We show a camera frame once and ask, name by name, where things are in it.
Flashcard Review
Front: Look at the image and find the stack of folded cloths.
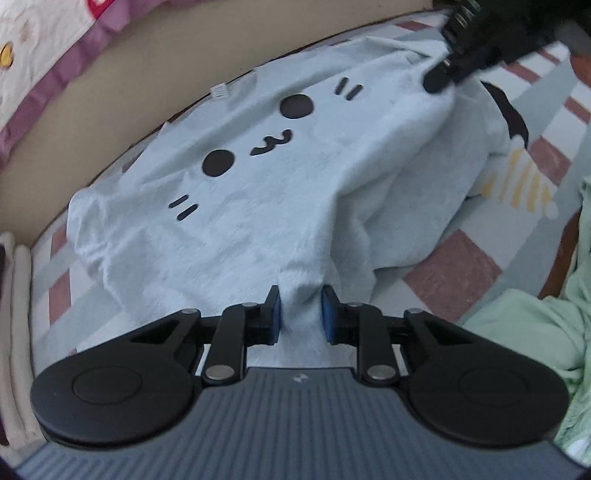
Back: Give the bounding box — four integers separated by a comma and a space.
0, 231, 47, 448

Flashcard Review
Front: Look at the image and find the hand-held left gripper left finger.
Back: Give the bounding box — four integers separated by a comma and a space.
130, 285, 282, 385

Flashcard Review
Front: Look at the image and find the bear print quilt purple ruffle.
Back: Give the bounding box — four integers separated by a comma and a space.
0, 0, 155, 164

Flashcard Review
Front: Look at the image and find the checkered printed blanket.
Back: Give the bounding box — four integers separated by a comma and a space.
28, 18, 591, 370

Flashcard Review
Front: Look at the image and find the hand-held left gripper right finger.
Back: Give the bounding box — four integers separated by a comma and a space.
321, 285, 475, 387

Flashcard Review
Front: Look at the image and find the light grey cat-face t-shirt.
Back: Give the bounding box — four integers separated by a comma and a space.
67, 36, 530, 366

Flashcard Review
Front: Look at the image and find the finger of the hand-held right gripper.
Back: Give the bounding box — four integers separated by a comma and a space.
441, 0, 482, 48
422, 43, 502, 94

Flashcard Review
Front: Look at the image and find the light green cloth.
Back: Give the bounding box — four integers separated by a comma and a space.
462, 175, 591, 462

